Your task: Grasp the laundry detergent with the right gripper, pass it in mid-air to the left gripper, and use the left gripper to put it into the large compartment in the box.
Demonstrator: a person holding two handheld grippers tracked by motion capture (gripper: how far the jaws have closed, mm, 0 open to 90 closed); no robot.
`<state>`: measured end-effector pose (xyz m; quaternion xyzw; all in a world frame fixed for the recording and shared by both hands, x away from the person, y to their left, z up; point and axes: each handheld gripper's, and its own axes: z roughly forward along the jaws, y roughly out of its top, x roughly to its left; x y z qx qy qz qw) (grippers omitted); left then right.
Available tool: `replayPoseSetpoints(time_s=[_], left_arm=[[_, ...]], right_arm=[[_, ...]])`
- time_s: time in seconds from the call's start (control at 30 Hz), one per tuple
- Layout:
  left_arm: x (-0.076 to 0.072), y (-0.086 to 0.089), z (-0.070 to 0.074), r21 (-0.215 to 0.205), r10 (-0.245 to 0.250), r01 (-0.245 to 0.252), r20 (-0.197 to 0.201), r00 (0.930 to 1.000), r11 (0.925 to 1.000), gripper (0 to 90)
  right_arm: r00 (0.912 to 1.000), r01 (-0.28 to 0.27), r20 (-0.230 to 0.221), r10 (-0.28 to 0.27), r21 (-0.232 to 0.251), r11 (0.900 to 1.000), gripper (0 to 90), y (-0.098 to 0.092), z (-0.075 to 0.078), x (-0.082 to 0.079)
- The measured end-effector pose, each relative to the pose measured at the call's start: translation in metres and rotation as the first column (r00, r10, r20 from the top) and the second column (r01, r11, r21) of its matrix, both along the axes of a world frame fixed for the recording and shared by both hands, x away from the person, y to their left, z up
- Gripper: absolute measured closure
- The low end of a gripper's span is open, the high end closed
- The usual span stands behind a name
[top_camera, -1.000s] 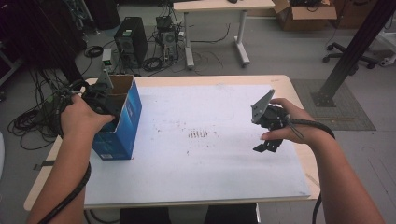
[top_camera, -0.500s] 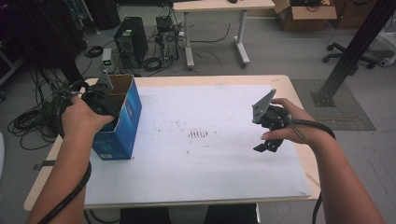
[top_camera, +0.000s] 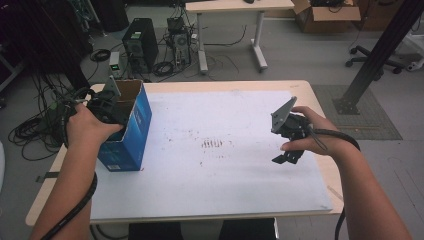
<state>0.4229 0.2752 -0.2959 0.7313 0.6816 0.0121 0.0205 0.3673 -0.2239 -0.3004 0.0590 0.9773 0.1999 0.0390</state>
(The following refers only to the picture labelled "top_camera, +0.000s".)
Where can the black computer tower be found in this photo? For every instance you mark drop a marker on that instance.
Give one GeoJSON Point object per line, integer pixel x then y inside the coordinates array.
{"type": "Point", "coordinates": [141, 43]}

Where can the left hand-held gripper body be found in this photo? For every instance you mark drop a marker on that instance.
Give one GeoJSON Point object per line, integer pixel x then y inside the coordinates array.
{"type": "Point", "coordinates": [108, 103]}

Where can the person's right hand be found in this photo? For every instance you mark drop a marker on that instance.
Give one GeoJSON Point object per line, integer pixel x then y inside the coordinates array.
{"type": "Point", "coordinates": [321, 135]}

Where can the black metal post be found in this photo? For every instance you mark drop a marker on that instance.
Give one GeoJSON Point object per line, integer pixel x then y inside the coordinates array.
{"type": "Point", "coordinates": [386, 43]}

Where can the blue cardboard box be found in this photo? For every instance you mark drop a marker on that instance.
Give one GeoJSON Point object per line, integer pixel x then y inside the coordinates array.
{"type": "Point", "coordinates": [128, 140]}

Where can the open frame computer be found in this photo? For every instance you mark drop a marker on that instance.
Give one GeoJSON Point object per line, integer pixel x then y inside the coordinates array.
{"type": "Point", "coordinates": [180, 43]}

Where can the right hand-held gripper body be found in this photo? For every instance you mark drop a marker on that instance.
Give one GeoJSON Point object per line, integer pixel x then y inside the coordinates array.
{"type": "Point", "coordinates": [288, 125]}

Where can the person's dark pants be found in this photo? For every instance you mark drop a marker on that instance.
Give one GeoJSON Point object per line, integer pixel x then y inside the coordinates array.
{"type": "Point", "coordinates": [156, 230]}

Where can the person's left hand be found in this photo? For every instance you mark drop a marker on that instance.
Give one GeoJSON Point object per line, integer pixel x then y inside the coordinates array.
{"type": "Point", "coordinates": [88, 131]}

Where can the grey floor mat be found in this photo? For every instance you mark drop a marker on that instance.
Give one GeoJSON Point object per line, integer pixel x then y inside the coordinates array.
{"type": "Point", "coordinates": [380, 123]}

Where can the white table mat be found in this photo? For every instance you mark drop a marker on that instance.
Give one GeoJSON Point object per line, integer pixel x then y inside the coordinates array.
{"type": "Point", "coordinates": [216, 180]}

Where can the open brown cardboard box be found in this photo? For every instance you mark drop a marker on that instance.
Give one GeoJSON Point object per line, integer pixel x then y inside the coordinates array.
{"type": "Point", "coordinates": [328, 16]}

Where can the black tape strip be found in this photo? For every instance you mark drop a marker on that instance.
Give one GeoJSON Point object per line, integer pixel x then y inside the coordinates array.
{"type": "Point", "coordinates": [46, 176]}

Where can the dark curtain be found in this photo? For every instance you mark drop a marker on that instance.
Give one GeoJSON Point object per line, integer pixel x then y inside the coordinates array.
{"type": "Point", "coordinates": [43, 33]}

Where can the white leg wooden desk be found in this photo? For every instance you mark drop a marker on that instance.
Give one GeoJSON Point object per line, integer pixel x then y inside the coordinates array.
{"type": "Point", "coordinates": [233, 6]}

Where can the black office chair base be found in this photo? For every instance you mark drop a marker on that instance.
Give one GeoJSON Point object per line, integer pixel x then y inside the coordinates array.
{"type": "Point", "coordinates": [370, 58]}

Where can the grey power supply unit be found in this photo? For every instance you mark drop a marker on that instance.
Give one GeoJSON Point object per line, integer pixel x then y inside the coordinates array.
{"type": "Point", "coordinates": [114, 64]}

